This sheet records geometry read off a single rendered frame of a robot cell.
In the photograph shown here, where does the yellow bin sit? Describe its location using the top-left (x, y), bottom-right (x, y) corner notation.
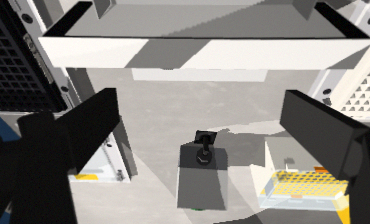
top-left (337, 207), bottom-right (349, 224)

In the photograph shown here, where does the blue bin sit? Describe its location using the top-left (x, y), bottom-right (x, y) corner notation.
top-left (0, 117), bottom-right (20, 224)

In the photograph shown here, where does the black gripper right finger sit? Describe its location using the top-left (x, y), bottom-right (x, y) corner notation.
top-left (279, 90), bottom-right (370, 224)

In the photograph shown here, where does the black multi-well plate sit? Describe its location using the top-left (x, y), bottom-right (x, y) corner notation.
top-left (0, 0), bottom-right (68, 113)

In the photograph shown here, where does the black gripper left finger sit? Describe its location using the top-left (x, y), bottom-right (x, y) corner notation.
top-left (0, 88), bottom-right (120, 224)

